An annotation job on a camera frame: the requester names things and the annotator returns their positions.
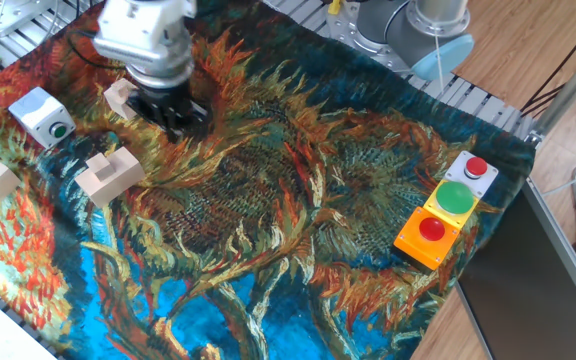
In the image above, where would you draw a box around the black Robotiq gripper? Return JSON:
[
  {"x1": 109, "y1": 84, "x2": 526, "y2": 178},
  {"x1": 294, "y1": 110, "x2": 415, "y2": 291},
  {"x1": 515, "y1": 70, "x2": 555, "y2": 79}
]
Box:
[{"x1": 125, "y1": 79, "x2": 210, "y2": 143}]

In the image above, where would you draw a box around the white box green button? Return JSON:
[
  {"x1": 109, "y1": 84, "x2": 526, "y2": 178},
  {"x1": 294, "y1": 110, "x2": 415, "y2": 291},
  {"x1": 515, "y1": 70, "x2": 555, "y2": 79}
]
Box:
[{"x1": 7, "y1": 86, "x2": 77, "y2": 150}]

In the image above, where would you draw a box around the orange box red button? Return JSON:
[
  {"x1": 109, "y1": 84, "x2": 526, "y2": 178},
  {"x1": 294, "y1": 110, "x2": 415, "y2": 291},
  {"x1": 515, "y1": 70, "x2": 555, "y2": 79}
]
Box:
[{"x1": 392, "y1": 205, "x2": 462, "y2": 272}]

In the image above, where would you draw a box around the yellow box green button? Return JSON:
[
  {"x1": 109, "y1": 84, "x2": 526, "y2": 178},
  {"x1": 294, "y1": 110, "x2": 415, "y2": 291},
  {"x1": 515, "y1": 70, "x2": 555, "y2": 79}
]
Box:
[{"x1": 422, "y1": 179, "x2": 481, "y2": 231}]

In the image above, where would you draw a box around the grey box red button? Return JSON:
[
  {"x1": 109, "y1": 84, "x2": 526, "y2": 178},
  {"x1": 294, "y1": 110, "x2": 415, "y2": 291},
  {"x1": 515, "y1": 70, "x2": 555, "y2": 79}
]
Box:
[{"x1": 443, "y1": 149, "x2": 500, "y2": 200}]

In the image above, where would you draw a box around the small wooden block with peg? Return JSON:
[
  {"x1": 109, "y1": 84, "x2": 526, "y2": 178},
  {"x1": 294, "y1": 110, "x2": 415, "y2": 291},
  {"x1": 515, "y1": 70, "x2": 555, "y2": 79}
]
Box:
[{"x1": 103, "y1": 77, "x2": 140, "y2": 121}]

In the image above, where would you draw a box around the notched wooden block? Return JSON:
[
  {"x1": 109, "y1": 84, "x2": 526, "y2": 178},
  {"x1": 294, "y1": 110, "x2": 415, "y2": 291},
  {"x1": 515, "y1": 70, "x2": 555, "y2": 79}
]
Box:
[{"x1": 74, "y1": 146, "x2": 147, "y2": 209}]

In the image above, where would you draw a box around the sunflower painting cloth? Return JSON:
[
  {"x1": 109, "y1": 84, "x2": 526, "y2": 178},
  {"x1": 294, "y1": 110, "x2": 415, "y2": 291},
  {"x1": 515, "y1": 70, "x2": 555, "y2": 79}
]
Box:
[{"x1": 0, "y1": 0, "x2": 537, "y2": 360}]

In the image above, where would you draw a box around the silver metal plate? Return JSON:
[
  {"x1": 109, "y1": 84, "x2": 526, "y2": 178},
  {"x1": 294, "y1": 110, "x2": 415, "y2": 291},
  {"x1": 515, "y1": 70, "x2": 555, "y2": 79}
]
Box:
[{"x1": 0, "y1": 0, "x2": 62, "y2": 40}]

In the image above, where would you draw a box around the white zip tie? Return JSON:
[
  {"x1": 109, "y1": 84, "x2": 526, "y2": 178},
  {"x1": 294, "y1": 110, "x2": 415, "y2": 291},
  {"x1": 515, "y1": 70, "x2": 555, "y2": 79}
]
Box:
[{"x1": 432, "y1": 24, "x2": 446, "y2": 94}]

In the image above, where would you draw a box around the dark grey flat panel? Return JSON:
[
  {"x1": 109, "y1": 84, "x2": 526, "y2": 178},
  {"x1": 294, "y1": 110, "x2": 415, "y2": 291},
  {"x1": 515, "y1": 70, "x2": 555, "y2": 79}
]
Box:
[{"x1": 456, "y1": 187, "x2": 576, "y2": 360}]

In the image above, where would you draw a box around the thick black gripper cable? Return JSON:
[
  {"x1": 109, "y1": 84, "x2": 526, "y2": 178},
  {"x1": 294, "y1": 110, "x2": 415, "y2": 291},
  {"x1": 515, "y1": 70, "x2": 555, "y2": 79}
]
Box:
[{"x1": 65, "y1": 28, "x2": 130, "y2": 71}]

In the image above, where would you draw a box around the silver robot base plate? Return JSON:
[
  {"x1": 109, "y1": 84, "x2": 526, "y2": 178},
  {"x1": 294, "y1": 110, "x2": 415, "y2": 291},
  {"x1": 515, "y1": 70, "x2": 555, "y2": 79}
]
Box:
[{"x1": 325, "y1": 2, "x2": 414, "y2": 76}]

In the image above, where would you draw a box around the black floor cable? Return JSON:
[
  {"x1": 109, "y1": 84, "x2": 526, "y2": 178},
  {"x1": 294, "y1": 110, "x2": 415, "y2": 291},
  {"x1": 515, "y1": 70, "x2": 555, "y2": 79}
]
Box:
[{"x1": 520, "y1": 7, "x2": 576, "y2": 117}]

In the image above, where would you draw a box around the aluminium frame rail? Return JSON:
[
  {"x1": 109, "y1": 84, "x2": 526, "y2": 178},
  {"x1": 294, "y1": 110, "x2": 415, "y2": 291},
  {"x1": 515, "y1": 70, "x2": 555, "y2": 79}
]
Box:
[{"x1": 522, "y1": 177, "x2": 576, "y2": 347}]

